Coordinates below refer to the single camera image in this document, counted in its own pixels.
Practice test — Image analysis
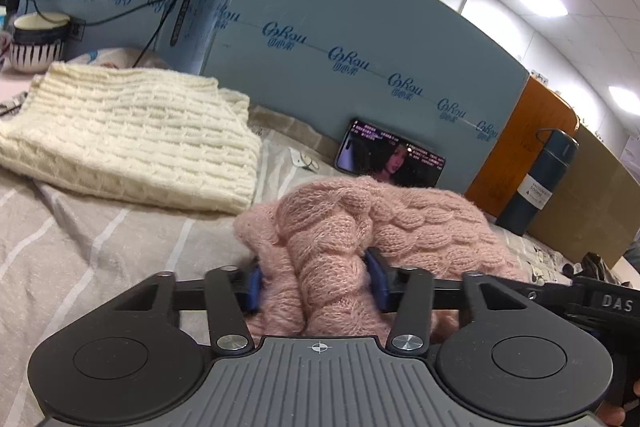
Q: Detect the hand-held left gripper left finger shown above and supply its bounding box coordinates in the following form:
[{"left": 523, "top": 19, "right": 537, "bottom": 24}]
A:
[{"left": 101, "top": 261, "right": 262, "bottom": 356}]

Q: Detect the black and white patterned bowl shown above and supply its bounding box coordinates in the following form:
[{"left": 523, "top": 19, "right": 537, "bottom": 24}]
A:
[{"left": 9, "top": 12, "right": 71, "bottom": 72}]

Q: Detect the large blue foam board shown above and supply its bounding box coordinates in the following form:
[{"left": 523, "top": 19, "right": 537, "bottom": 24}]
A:
[{"left": 200, "top": 0, "right": 531, "bottom": 198}]

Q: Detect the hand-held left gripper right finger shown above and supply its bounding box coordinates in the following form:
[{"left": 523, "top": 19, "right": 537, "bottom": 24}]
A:
[{"left": 364, "top": 247, "right": 547, "bottom": 353}]

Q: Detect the pink knit sweater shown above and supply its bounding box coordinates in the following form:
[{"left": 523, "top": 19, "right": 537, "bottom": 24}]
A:
[{"left": 234, "top": 176, "right": 531, "bottom": 344}]

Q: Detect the grey striped bed sheet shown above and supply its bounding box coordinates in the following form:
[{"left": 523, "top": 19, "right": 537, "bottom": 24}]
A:
[{"left": 0, "top": 72, "right": 601, "bottom": 427}]

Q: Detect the dark blue thermos bottle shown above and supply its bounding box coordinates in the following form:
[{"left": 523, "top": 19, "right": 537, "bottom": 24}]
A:
[{"left": 495, "top": 128, "right": 580, "bottom": 237}]

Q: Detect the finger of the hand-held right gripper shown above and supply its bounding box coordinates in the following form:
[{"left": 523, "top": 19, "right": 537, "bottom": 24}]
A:
[{"left": 520, "top": 284, "right": 576, "bottom": 310}]

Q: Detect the black smartphone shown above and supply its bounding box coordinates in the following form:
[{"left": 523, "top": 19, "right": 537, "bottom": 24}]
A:
[{"left": 334, "top": 117, "right": 447, "bottom": 188}]

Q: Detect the brown cardboard sheet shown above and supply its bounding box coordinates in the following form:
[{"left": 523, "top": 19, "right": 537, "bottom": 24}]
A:
[{"left": 527, "top": 124, "right": 640, "bottom": 269}]

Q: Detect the cream knit sweater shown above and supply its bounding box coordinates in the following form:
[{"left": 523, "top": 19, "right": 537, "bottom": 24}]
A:
[{"left": 0, "top": 61, "right": 264, "bottom": 215}]

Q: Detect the dark crumpled cloth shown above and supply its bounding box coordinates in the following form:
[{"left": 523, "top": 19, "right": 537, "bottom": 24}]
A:
[{"left": 564, "top": 252, "right": 626, "bottom": 288}]

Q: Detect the pale printed cloth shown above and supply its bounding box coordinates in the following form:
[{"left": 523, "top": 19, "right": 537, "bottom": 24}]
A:
[{"left": 70, "top": 47, "right": 172, "bottom": 70}]

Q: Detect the person's right hand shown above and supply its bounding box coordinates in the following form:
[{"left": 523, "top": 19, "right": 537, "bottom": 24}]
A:
[{"left": 598, "top": 379, "right": 640, "bottom": 427}]

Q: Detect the orange wooden board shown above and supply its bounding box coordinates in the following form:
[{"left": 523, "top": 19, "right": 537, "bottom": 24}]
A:
[{"left": 465, "top": 74, "right": 581, "bottom": 218}]

